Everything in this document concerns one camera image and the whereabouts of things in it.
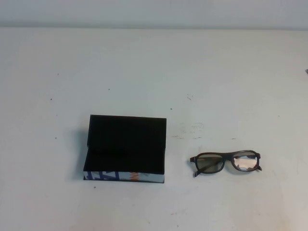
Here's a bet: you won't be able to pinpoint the black glasses case printed side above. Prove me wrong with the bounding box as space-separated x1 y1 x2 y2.
83 114 167 185

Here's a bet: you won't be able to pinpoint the black framed glasses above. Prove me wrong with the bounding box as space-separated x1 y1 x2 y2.
189 149 263 178

